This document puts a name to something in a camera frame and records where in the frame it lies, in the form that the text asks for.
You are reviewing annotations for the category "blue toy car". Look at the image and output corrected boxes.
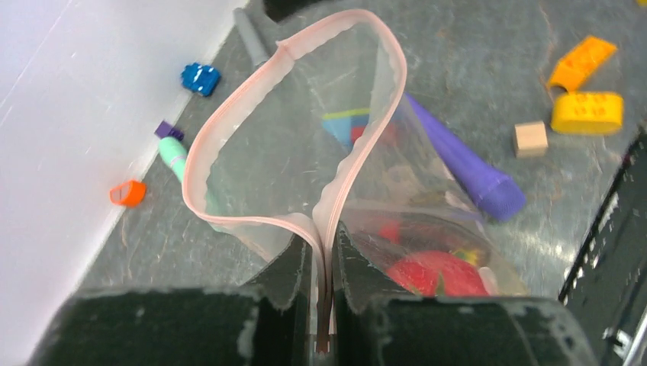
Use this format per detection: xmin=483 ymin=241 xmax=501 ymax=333
xmin=181 ymin=63 xmax=221 ymax=97

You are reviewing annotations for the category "yellow pear toy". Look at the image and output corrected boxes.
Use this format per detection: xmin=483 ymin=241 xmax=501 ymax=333
xmin=451 ymin=248 xmax=489 ymax=268

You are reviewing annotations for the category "yellow toy brick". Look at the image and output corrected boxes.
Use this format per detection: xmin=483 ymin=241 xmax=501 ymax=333
xmin=550 ymin=91 xmax=624 ymax=136

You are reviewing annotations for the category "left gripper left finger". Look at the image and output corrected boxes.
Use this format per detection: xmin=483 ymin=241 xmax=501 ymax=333
xmin=29 ymin=236 xmax=312 ymax=365

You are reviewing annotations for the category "purple toy microphone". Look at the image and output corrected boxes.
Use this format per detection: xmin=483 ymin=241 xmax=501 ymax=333
xmin=403 ymin=93 xmax=526 ymax=222

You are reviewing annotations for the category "tan wooden cube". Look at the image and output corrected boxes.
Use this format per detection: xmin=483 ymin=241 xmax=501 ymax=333
xmin=513 ymin=121 xmax=549 ymax=159

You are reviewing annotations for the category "orange toy brick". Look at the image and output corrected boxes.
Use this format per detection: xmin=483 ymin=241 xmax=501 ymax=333
xmin=546 ymin=35 xmax=618 ymax=92

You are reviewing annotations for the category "clear zip top bag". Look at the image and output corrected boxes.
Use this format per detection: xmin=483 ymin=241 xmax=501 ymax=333
xmin=182 ymin=9 xmax=527 ymax=352

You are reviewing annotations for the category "mint green toy microphone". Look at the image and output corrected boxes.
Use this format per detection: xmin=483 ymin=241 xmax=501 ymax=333
xmin=157 ymin=136 xmax=224 ymax=233

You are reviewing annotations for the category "multicolour brick stack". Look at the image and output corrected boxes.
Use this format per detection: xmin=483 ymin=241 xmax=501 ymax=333
xmin=322 ymin=108 xmax=370 ymax=152

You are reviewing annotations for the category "purple cube block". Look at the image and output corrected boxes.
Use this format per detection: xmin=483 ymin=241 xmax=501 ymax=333
xmin=154 ymin=120 xmax=185 ymax=141

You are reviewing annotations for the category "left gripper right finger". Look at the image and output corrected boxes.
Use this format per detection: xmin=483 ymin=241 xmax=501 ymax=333
xmin=332 ymin=225 xmax=597 ymax=365

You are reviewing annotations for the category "orange semicircle block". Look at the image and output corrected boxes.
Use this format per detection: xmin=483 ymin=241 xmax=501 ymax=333
xmin=109 ymin=180 xmax=146 ymax=207

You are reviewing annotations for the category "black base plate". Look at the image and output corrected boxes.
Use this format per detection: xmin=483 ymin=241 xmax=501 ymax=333
xmin=558 ymin=128 xmax=646 ymax=365

